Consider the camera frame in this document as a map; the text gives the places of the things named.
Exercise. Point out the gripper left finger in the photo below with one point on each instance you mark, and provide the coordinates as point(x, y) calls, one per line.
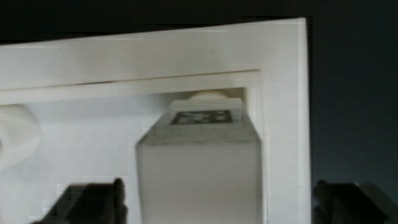
point(90, 205)

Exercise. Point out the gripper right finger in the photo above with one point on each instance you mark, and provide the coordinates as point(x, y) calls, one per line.
point(353, 203)

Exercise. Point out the white table leg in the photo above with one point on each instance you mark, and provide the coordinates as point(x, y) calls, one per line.
point(200, 165)

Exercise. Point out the white square tabletop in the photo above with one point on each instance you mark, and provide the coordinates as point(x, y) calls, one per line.
point(90, 133)

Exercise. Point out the white U-shaped fence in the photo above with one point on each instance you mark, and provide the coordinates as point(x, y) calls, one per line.
point(285, 50)

